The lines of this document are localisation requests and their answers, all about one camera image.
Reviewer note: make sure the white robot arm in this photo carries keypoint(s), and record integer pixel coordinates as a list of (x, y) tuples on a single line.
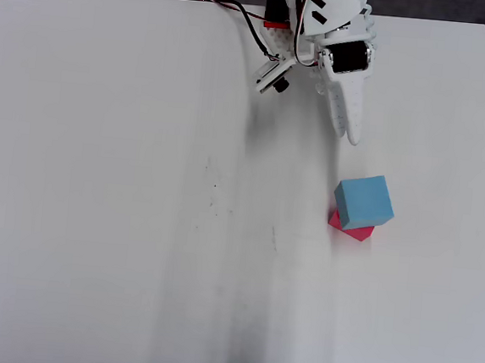
[(334, 7)]

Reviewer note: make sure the red foam cube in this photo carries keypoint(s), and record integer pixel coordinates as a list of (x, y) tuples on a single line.
[(361, 233)]

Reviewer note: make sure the blue foam cube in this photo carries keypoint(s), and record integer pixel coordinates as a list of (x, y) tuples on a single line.
[(364, 200)]

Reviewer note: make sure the white mounted wrist camera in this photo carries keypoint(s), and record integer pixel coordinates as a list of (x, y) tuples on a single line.
[(266, 75)]

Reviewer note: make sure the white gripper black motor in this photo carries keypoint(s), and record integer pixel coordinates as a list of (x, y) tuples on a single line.
[(348, 57)]

